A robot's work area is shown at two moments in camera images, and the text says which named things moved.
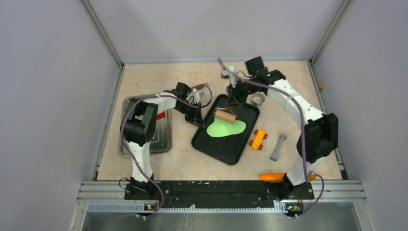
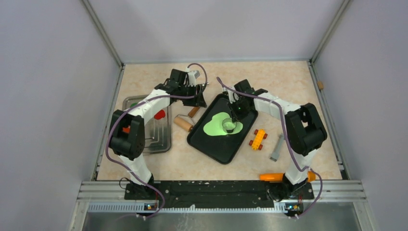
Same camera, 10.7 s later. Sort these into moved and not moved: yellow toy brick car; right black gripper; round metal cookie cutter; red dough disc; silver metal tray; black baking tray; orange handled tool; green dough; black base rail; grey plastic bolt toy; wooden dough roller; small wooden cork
Moved: black baking tray; round metal cookie cutter; right black gripper; wooden dough roller
Not moved: grey plastic bolt toy; black base rail; silver metal tray; red dough disc; small wooden cork; yellow toy brick car; orange handled tool; green dough
